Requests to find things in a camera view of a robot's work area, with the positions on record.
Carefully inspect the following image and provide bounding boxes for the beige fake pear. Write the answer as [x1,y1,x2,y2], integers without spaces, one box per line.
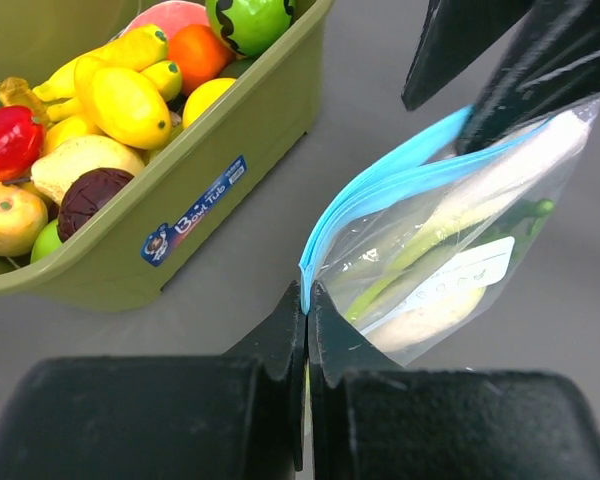
[30,135,145,204]

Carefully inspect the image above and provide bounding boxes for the yellow fake apple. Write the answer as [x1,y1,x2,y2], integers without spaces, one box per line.
[0,183,48,257]

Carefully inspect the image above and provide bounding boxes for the dark purple fake fruit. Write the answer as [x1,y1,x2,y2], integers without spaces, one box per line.
[57,167,134,242]

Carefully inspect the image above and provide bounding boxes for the orange fake tangerine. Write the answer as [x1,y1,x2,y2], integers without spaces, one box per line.
[168,24,235,95]

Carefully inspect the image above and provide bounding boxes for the fake celery stalk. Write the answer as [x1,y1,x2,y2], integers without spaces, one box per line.
[344,198,555,324]

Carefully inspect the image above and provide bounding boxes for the blue tub label sticker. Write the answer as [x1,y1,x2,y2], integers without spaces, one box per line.
[141,155,247,267]

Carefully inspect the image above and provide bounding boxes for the red fake pepper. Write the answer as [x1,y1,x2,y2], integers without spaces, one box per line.
[0,106,45,181]

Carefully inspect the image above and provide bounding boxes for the blue zip clear bag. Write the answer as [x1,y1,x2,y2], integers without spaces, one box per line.
[299,100,600,365]

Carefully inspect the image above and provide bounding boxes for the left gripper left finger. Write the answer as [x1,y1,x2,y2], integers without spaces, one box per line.
[0,283,306,479]

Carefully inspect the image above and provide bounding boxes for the pink fake peach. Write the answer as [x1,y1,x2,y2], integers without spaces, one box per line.
[121,1,209,39]

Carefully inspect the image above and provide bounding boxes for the yellow fake lemon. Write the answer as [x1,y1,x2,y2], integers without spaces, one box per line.
[74,56,172,150]

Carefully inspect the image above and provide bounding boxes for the white fake radish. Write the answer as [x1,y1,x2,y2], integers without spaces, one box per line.
[355,110,596,361]

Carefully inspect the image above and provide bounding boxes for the yellow fake banana bunch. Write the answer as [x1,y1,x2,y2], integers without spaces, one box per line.
[33,24,168,123]

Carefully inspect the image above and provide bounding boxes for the olive green plastic tub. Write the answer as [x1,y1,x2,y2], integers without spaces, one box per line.
[0,1,331,312]

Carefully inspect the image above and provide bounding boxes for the green fake watermelon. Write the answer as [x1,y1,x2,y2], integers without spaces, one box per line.
[205,0,296,58]

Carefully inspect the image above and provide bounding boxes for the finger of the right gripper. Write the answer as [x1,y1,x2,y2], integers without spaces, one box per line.
[455,0,600,154]
[402,0,532,111]

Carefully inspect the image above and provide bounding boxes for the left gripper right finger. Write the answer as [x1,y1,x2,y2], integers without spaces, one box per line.
[307,283,600,479]

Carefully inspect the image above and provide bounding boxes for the green fake lime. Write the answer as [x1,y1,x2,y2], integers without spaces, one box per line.
[30,219,62,263]

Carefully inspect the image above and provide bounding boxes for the yellow fake orange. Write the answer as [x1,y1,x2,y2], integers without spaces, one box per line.
[182,77,236,129]

